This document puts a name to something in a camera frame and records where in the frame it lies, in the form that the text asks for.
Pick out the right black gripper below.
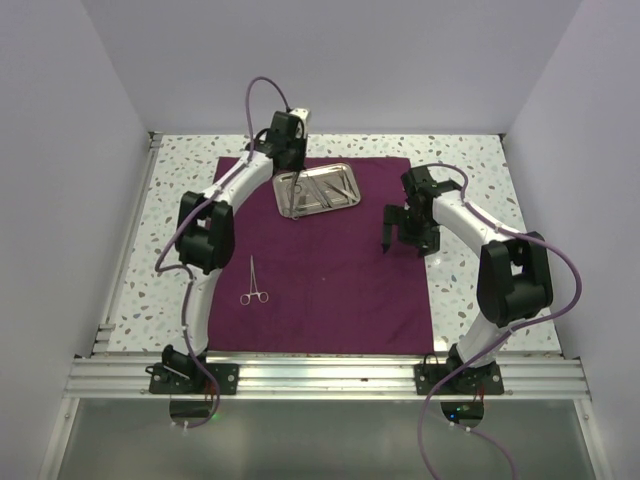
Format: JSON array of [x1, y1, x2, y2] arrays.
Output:
[[382, 203, 440, 258]]

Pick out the steel surgical scissors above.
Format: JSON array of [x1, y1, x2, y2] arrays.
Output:
[[288, 172, 301, 221]]

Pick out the stainless steel instrument tray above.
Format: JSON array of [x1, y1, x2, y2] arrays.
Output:
[[272, 163, 361, 220]]

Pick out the purple surgical cloth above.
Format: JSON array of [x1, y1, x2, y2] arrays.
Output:
[[208, 158, 433, 355]]

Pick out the steel hemostat forceps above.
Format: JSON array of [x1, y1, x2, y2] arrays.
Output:
[[239, 255, 269, 306]]

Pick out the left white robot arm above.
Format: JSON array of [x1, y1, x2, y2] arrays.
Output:
[[155, 108, 311, 393]]

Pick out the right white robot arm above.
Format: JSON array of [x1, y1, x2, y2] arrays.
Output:
[[381, 166, 553, 394]]

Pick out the steel tweezers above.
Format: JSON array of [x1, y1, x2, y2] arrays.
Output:
[[324, 180, 355, 200]]

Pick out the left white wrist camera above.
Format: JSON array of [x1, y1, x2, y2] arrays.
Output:
[[290, 108, 311, 139]]

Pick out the steel scalpel handle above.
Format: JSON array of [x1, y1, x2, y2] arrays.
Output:
[[306, 179, 332, 209]]

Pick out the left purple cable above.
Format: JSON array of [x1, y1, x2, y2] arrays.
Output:
[[155, 75, 296, 431]]

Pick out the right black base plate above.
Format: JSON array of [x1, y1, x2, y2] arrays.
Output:
[[413, 362, 505, 396]]

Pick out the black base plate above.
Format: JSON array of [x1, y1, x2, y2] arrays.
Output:
[[145, 363, 240, 395], [413, 362, 505, 396]]

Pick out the aluminium mounting rail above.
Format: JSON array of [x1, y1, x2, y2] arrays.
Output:
[[63, 352, 590, 401]]

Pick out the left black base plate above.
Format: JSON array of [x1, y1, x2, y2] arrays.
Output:
[[145, 363, 240, 395]]

